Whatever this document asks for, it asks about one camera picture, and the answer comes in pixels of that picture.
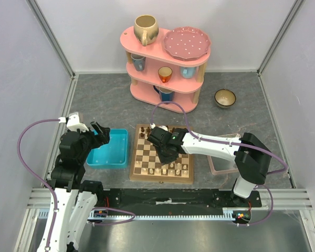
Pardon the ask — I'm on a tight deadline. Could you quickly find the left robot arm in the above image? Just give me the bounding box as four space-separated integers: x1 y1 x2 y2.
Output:
37 122 110 251

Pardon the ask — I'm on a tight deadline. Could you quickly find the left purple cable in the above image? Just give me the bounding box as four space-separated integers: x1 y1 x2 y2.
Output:
17 118 69 252

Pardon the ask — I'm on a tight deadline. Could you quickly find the purple cable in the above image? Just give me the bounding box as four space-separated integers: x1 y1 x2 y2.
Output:
17 118 69 252
150 101 289 227

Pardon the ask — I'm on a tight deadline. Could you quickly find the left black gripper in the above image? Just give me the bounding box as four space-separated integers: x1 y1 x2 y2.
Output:
76 120 110 162

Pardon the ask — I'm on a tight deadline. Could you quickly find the beige ceramic mug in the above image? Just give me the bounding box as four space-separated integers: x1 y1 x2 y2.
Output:
133 15 159 46

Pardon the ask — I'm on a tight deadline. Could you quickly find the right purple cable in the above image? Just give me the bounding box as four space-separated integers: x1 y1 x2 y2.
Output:
150 101 289 227

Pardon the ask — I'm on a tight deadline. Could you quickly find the blue plastic bin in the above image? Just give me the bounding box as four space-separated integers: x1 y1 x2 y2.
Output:
86 129 129 170

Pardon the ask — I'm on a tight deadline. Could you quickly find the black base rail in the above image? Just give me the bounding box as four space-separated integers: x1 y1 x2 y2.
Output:
96 188 262 216

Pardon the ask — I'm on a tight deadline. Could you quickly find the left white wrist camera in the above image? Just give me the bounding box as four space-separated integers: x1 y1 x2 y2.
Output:
58 112 89 133

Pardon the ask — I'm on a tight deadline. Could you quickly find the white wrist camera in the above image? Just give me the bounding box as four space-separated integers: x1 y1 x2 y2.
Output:
150 123 169 132
58 112 89 133

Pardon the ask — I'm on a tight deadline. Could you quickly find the pink three-tier shelf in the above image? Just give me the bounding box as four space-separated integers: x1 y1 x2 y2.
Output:
120 26 211 112

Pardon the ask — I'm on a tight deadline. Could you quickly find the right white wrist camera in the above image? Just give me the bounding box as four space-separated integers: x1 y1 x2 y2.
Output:
150 123 169 132

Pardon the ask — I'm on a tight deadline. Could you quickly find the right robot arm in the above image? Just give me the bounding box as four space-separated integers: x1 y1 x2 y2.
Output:
148 124 271 207

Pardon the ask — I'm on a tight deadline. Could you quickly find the orange cup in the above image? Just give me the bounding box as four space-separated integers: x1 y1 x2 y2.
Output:
158 66 173 83

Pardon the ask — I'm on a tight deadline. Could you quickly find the light blue mug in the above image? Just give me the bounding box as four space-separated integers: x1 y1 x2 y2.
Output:
180 67 196 79

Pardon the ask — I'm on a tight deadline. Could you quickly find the grey-blue mug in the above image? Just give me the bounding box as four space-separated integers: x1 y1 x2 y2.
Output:
131 54 146 71

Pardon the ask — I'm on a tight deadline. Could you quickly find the pink polka dot plate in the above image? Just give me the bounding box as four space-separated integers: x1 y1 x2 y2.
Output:
163 26 211 61

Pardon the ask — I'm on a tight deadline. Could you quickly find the wooden chess board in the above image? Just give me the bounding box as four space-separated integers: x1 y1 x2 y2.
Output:
129 124 194 184

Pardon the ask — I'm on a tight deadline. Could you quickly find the dark blue mug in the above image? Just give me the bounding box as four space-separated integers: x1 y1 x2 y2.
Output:
153 86 175 104

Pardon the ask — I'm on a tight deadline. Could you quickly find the pink clear plastic tray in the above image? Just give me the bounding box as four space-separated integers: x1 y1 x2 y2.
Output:
206 133 241 175

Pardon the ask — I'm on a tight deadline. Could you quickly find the brown ceramic bowl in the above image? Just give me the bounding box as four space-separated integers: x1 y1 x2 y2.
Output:
214 89 236 108

